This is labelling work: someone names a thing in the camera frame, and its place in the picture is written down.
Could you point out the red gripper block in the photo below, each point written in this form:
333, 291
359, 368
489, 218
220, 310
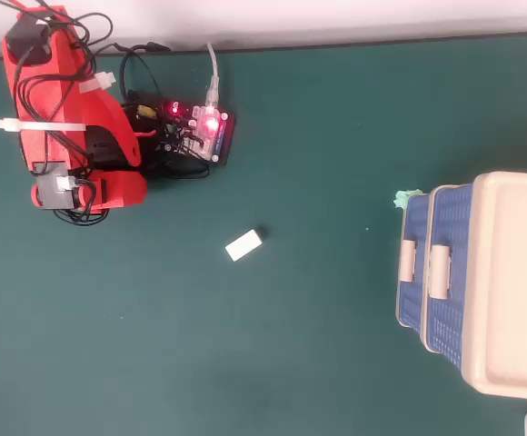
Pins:
111, 191

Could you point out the small white cube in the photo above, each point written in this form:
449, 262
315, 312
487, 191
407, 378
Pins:
243, 245

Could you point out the blue wicker plastic drawer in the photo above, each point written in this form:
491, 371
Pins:
411, 309
454, 318

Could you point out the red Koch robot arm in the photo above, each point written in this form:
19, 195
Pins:
104, 118

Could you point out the beige plastic drawer cabinet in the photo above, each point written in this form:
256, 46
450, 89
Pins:
518, 272

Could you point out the servo controller circuit board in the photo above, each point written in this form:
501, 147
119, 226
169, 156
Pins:
209, 131

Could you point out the long white zip tie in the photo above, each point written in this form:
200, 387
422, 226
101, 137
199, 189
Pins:
41, 126

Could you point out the short white zip tie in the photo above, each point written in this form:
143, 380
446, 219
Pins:
102, 81

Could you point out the dark green table mat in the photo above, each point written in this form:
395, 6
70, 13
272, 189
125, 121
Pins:
291, 340

